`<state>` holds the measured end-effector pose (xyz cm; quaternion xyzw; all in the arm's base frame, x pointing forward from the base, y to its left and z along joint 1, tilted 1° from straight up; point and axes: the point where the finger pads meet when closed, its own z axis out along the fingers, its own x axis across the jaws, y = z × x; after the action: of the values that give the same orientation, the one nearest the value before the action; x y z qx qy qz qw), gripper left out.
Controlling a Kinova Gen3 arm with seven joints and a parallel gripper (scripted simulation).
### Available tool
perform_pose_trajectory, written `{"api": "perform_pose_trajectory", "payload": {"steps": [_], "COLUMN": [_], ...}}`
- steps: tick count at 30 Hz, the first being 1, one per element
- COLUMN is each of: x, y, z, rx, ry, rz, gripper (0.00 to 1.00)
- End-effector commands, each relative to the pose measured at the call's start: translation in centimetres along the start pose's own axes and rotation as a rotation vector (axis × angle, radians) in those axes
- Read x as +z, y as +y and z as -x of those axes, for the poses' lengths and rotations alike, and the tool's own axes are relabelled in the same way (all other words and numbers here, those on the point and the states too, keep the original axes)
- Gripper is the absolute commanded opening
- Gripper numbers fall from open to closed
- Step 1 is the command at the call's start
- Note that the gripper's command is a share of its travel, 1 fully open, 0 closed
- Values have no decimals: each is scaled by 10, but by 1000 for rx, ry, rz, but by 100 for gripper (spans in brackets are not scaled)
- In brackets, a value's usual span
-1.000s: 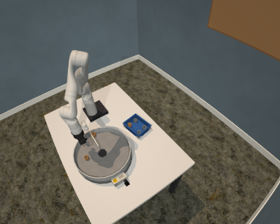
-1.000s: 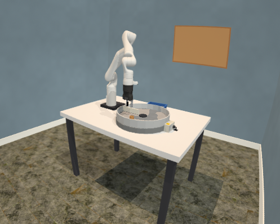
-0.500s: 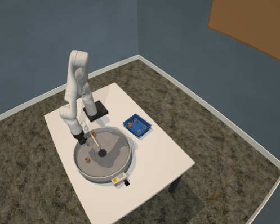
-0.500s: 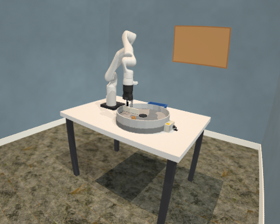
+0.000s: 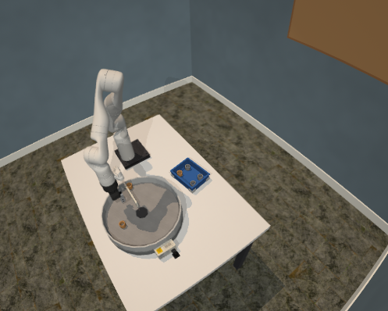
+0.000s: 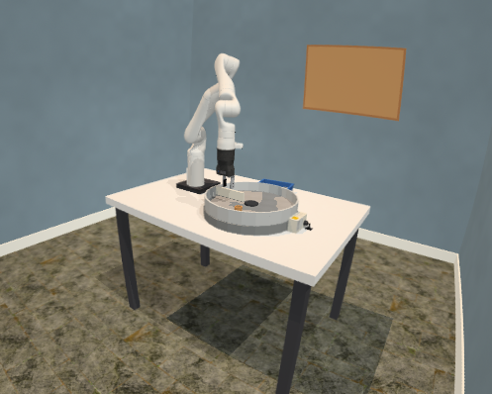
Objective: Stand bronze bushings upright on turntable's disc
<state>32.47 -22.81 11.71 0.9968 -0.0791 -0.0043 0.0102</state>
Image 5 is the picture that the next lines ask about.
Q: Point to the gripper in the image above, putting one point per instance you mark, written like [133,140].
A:
[110,184]

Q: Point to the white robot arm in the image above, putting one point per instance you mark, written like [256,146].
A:
[105,114]

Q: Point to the blue crate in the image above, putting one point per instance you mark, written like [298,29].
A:
[190,175]

